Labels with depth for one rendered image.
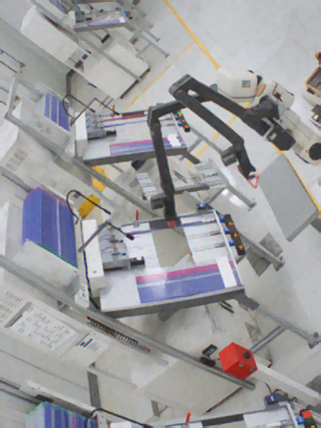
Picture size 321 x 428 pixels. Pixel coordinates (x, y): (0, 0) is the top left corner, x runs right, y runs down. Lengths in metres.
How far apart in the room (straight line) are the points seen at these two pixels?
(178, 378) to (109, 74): 5.00
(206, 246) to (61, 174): 1.31
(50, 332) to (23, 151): 1.49
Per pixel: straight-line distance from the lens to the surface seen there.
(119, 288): 2.98
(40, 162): 4.00
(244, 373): 2.74
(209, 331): 3.11
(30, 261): 2.76
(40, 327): 2.91
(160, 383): 3.37
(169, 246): 4.51
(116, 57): 7.47
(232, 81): 2.73
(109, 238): 3.19
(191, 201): 3.59
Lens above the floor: 2.60
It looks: 29 degrees down
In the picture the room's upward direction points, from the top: 56 degrees counter-clockwise
